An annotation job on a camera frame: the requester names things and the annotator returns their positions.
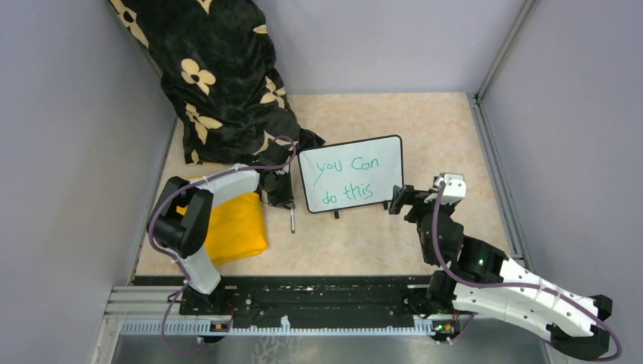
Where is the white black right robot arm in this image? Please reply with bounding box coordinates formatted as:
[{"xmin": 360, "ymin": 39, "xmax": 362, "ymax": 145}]
[{"xmin": 388, "ymin": 178, "xmax": 623, "ymax": 362}]

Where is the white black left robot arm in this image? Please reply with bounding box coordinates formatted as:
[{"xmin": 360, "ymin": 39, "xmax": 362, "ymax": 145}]
[{"xmin": 147, "ymin": 152, "xmax": 296, "ymax": 314}]

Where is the yellow folded cloth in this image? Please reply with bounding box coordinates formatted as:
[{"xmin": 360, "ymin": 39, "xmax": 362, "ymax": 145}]
[{"xmin": 176, "ymin": 171, "xmax": 268, "ymax": 265}]

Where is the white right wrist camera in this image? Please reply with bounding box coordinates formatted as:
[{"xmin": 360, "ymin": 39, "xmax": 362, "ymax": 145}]
[{"xmin": 424, "ymin": 173, "xmax": 466, "ymax": 206}]

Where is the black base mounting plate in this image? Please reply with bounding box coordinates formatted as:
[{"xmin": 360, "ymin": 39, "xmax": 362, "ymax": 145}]
[{"xmin": 179, "ymin": 275, "xmax": 465, "ymax": 329}]

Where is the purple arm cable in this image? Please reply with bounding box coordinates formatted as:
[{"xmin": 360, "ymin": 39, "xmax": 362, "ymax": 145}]
[
  {"xmin": 431, "ymin": 181, "xmax": 623, "ymax": 362},
  {"xmin": 146, "ymin": 134, "xmax": 298, "ymax": 355}
]

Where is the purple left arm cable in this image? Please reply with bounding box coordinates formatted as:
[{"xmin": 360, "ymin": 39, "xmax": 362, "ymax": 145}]
[{"xmin": 146, "ymin": 134, "xmax": 298, "ymax": 355}]

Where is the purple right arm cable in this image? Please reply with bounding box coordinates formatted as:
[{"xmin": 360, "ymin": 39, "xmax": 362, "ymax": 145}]
[{"xmin": 431, "ymin": 181, "xmax": 623, "ymax": 362}]

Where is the white slotted cable duct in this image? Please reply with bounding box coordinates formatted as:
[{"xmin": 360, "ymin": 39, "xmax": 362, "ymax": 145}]
[{"xmin": 121, "ymin": 316, "xmax": 436, "ymax": 337}]

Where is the white whiteboard black frame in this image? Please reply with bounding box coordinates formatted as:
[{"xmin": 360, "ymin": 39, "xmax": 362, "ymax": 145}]
[{"xmin": 298, "ymin": 134, "xmax": 403, "ymax": 214}]

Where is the black floral blanket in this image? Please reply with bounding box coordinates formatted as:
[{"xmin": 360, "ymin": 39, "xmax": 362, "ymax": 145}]
[{"xmin": 108, "ymin": 0, "xmax": 325, "ymax": 166}]

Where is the white marker pen body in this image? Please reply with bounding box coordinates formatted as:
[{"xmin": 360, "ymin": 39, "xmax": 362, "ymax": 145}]
[{"xmin": 289, "ymin": 206, "xmax": 296, "ymax": 234}]

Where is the aluminium frame rail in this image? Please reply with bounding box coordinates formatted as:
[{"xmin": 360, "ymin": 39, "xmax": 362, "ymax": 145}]
[{"xmin": 88, "ymin": 284, "xmax": 559, "ymax": 364}]

